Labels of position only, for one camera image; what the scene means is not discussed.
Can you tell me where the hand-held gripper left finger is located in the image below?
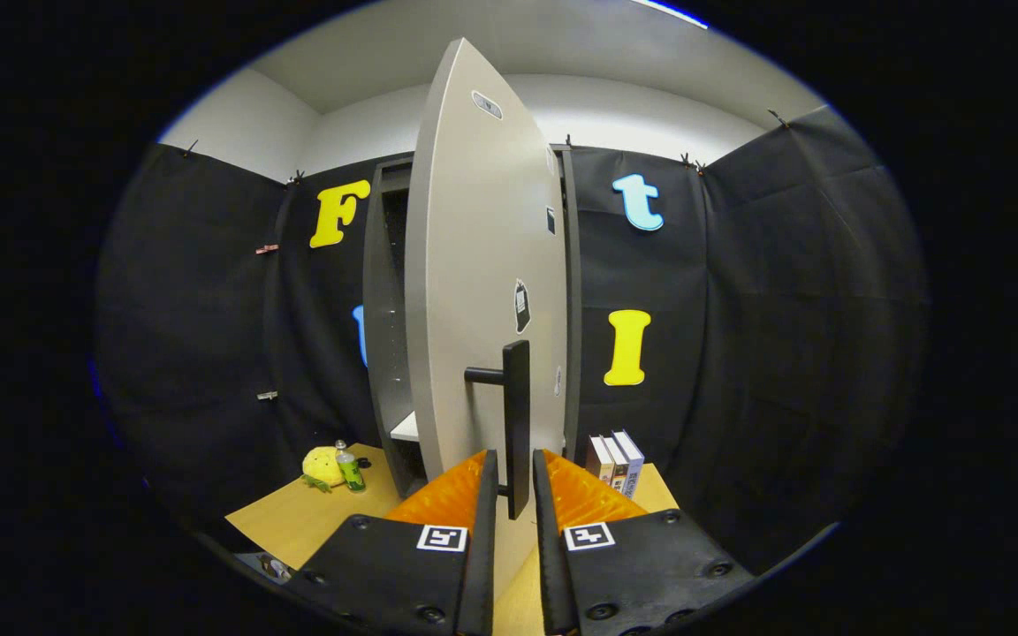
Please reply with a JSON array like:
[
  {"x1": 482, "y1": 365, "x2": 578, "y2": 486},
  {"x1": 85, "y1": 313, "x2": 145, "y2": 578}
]
[{"x1": 284, "y1": 449, "x2": 500, "y2": 636}]

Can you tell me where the green drink bottle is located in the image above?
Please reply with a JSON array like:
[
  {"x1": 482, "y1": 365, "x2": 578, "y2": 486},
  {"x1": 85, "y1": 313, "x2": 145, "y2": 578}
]
[{"x1": 334, "y1": 440, "x2": 367, "y2": 493}]

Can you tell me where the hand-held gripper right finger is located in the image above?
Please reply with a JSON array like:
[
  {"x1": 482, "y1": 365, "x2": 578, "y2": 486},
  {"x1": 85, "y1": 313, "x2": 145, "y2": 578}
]
[{"x1": 532, "y1": 449, "x2": 756, "y2": 636}]

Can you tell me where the grey shoe cabinet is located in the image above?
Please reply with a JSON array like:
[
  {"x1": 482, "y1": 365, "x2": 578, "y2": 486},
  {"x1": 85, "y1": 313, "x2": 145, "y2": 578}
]
[{"x1": 362, "y1": 144, "x2": 582, "y2": 498}]

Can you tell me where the yellow plush toy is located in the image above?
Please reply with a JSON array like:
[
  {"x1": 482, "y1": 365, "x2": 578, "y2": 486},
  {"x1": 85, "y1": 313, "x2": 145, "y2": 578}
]
[{"x1": 300, "y1": 446, "x2": 344, "y2": 493}]

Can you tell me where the long ceiling light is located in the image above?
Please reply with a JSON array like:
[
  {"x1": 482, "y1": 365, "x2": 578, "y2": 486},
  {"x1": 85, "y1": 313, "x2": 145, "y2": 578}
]
[{"x1": 633, "y1": 0, "x2": 710, "y2": 29}]

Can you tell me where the beige shoe cabinet door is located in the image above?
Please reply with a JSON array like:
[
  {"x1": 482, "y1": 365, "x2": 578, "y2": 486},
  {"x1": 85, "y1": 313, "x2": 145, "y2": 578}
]
[{"x1": 405, "y1": 37, "x2": 570, "y2": 610}]

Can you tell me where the black backdrop cloth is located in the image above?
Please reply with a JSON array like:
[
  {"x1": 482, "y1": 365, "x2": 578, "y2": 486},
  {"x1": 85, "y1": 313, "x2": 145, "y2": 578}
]
[{"x1": 94, "y1": 104, "x2": 930, "y2": 575}]

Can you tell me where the blue and white book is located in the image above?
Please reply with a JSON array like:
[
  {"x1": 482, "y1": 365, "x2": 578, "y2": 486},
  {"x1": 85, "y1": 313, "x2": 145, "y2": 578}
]
[{"x1": 612, "y1": 430, "x2": 647, "y2": 500}]

